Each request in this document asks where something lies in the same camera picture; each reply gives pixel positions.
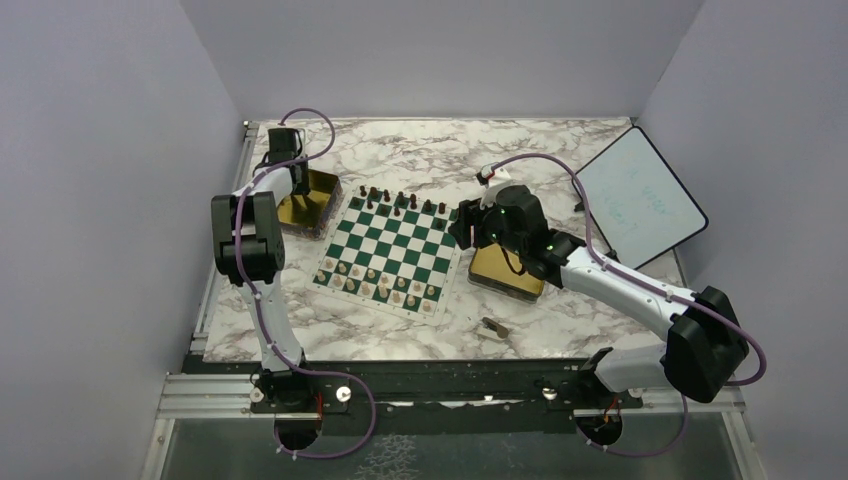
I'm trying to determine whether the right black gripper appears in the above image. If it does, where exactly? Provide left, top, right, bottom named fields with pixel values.
left=448, top=189, right=525, bottom=257

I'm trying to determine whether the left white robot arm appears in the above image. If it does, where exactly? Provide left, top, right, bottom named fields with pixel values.
left=211, top=127, right=315, bottom=411

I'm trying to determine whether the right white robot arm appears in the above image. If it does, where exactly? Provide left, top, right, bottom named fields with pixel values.
left=448, top=185, right=750, bottom=407

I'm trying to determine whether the gold tin with dark pieces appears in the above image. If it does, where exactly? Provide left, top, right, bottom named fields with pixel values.
left=277, top=170, right=343, bottom=240

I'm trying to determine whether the light wooden chess pieces row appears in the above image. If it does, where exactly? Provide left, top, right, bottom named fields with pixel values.
left=308, top=257, right=445, bottom=317

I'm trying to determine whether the empty gold tin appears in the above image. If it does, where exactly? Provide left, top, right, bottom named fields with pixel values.
left=468, top=244, right=545, bottom=303

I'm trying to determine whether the small wooden piece on table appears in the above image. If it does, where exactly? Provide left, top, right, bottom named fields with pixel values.
left=478, top=317, right=510, bottom=341

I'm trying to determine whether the green and white chessboard mat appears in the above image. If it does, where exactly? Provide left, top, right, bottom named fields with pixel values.
left=306, top=185, right=461, bottom=326

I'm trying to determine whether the white tablet whiteboard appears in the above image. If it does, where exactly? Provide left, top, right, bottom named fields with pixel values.
left=572, top=126, right=709, bottom=269

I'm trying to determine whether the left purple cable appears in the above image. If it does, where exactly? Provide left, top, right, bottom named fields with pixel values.
left=233, top=107, right=379, bottom=460

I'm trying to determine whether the purple cable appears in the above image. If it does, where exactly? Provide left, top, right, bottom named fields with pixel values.
left=233, top=107, right=379, bottom=460
left=493, top=152, right=769, bottom=460

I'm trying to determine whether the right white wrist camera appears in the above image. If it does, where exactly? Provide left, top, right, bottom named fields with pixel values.
left=475, top=164, right=513, bottom=209

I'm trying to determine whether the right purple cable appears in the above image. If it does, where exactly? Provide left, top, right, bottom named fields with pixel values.
left=493, top=152, right=769, bottom=460

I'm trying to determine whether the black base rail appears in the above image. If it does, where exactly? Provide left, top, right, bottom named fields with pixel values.
left=182, top=355, right=643, bottom=440

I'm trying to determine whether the aluminium frame rail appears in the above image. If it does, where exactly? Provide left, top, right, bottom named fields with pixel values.
left=140, top=120, right=319, bottom=480

